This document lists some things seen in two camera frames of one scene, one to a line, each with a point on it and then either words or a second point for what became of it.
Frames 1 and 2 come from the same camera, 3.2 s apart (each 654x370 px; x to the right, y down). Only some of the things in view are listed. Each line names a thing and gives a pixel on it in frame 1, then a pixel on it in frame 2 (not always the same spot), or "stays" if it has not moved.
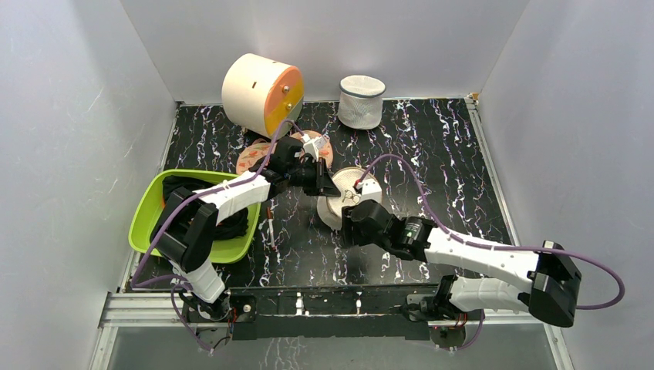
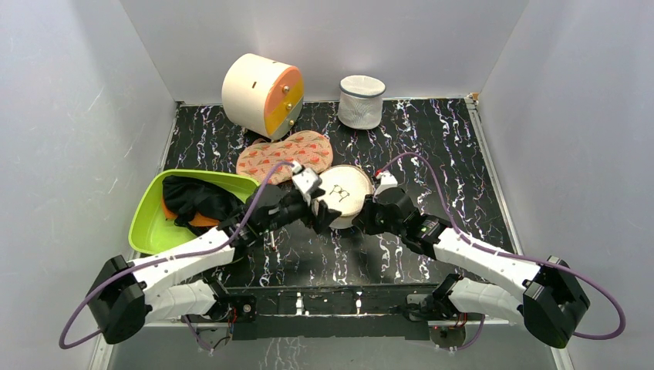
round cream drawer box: (260, 94) stays
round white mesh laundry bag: (330, 208) stays
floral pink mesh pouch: (254, 157) stays
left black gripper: (321, 185) → (322, 217)
